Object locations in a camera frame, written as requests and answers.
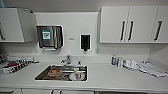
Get black soap dispenser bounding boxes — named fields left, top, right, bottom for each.
left=79, top=33, right=91, bottom=53

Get chrome sink faucet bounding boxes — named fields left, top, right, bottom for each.
left=59, top=54, right=73, bottom=66

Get white mug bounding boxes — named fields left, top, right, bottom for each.
left=69, top=67, right=85, bottom=82

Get blue dish soap bottle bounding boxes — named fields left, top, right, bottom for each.
left=111, top=54, right=118, bottom=67

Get steel paper towel dispenser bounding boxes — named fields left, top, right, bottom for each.
left=35, top=24, right=65, bottom=51

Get stainless steel sink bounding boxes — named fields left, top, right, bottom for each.
left=33, top=63, right=90, bottom=83

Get orange bowl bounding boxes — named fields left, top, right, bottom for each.
left=47, top=67, right=63, bottom=79

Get white two-door base cabinet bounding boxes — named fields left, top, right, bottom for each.
left=19, top=88, right=96, bottom=94

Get white cloth towel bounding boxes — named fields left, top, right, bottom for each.
left=123, top=59, right=168, bottom=79

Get dish rack with dishes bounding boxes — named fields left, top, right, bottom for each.
left=0, top=54, right=40, bottom=75

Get white drawer unit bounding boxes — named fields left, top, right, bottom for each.
left=0, top=87, right=23, bottom=94

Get light blue spray bottle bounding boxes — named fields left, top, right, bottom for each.
left=0, top=0, right=7, bottom=10

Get white wall outlet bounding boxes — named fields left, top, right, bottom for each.
left=95, top=47, right=101, bottom=55

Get white wall cabinet black handles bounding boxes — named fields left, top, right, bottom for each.
left=98, top=5, right=168, bottom=45

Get white three-door wall cabinet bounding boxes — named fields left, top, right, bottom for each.
left=0, top=7, right=38, bottom=44

